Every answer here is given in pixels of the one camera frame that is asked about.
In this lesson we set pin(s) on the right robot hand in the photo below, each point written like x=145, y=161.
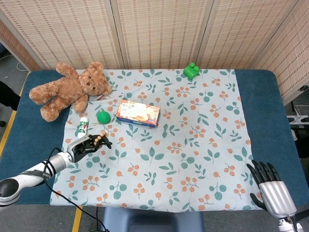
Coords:
x=277, y=198

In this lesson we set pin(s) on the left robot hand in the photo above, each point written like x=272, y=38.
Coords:
x=79, y=147

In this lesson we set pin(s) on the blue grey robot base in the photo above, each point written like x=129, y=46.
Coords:
x=149, y=221

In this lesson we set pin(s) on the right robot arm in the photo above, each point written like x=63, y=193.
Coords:
x=288, y=224

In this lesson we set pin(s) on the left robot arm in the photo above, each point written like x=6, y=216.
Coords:
x=26, y=177

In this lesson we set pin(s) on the white bottle green label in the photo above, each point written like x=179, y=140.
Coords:
x=82, y=126

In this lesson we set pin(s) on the green ball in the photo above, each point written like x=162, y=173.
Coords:
x=103, y=118

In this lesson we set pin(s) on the brown teddy bear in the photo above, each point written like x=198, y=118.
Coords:
x=65, y=89

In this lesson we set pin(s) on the orange blue biscuit box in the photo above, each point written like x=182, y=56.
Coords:
x=137, y=112

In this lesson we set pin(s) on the black object beside table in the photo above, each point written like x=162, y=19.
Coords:
x=8, y=95

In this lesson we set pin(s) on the floral print tablecloth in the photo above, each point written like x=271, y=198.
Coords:
x=169, y=169

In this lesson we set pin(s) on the green toy building block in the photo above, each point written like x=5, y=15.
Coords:
x=192, y=71

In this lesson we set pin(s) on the bamboo folding screen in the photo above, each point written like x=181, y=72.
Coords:
x=157, y=31

